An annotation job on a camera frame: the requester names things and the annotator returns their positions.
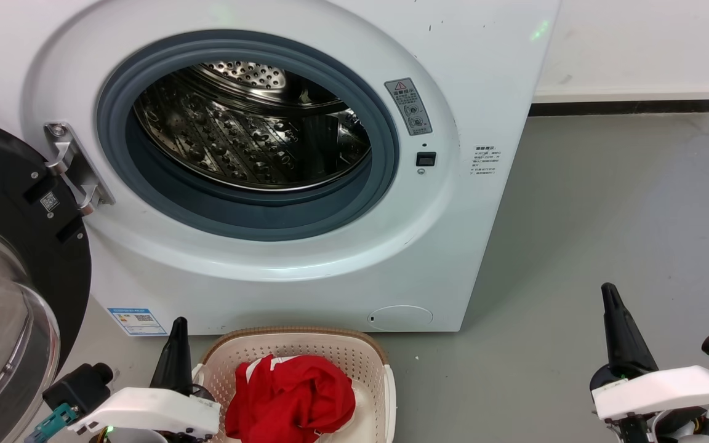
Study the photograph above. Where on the small white text sticker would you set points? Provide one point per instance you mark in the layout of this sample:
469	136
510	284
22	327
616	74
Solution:
487	161

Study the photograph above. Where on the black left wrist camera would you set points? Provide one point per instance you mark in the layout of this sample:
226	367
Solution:
77	384

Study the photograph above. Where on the cream perforated laundry basket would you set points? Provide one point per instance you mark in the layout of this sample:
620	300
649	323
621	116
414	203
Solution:
324	347

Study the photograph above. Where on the silver metal door hinge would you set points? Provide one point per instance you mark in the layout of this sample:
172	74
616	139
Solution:
74	166

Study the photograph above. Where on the white front-load washing machine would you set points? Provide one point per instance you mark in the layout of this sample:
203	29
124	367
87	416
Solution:
440	246

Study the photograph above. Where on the red garment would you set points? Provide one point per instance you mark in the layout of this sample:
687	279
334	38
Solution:
293	400

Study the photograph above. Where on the grey warning label sticker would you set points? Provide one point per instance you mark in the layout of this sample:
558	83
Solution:
408	106

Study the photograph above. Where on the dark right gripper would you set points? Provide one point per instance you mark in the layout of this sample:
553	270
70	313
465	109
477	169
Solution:
674	424

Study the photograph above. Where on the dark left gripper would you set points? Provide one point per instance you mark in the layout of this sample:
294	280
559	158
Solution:
185	438

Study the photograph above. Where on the stainless steel washing machine drum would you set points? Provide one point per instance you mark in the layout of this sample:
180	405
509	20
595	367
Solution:
219	135

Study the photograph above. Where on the round white filter cover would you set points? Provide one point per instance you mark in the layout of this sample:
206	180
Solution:
400	318

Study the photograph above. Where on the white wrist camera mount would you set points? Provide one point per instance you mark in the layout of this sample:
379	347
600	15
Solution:
662	387
151	409

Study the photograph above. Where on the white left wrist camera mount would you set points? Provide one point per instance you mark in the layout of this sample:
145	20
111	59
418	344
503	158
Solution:
151	409

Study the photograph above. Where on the black door latch slot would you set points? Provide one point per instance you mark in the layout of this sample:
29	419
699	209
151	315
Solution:
426	159

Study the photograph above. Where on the white QR code sticker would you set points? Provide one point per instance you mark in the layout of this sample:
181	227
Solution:
49	201

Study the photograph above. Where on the grey rubber door gasket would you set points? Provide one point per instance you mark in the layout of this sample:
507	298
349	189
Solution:
237	218

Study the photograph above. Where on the blue energy label sticker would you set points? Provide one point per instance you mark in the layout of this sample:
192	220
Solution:
137	322

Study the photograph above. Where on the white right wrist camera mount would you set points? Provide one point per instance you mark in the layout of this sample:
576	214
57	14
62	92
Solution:
662	387

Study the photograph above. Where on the black washer door with glass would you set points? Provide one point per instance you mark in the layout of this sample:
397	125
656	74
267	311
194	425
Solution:
4	184

